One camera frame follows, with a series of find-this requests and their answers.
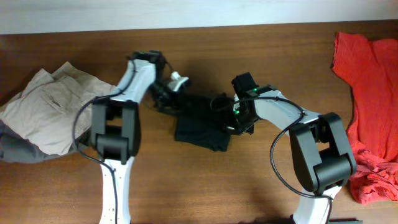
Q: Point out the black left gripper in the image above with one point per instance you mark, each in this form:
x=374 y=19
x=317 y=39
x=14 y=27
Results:
x=168 y=101

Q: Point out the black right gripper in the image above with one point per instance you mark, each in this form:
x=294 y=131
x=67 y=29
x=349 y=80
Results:
x=224 y=116

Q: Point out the dark green t-shirt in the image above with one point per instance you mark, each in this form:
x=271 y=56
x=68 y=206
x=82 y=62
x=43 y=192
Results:
x=201 y=121

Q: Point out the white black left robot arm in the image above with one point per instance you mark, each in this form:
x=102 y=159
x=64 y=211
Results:
x=116 y=126

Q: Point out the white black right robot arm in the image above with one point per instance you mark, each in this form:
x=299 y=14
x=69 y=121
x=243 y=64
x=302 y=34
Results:
x=322 y=157

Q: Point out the beige folded trousers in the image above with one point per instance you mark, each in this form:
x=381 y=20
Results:
x=44 y=112

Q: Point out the red t-shirt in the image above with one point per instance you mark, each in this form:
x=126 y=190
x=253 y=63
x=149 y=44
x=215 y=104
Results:
x=369 y=67

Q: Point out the grey folded garment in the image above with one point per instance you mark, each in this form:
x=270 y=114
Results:
x=21 y=149

